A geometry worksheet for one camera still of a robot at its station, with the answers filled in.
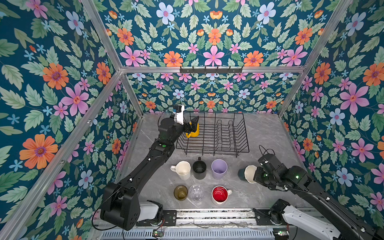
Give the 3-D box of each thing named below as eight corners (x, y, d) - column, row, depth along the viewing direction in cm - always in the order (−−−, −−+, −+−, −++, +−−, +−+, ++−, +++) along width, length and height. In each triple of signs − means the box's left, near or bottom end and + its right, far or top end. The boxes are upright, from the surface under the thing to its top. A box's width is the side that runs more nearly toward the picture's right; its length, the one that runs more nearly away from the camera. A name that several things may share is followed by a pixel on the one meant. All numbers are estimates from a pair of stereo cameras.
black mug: (193, 179, 88) (192, 173, 81) (193, 164, 95) (193, 157, 87) (206, 179, 88) (206, 173, 81) (205, 164, 95) (206, 157, 87)
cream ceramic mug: (173, 174, 91) (170, 166, 82) (184, 165, 94) (182, 156, 86) (183, 184, 86) (181, 178, 78) (193, 174, 90) (192, 167, 82)
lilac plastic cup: (211, 182, 87) (212, 173, 77) (211, 168, 93) (212, 158, 83) (225, 182, 87) (228, 173, 77) (224, 168, 93) (226, 158, 83)
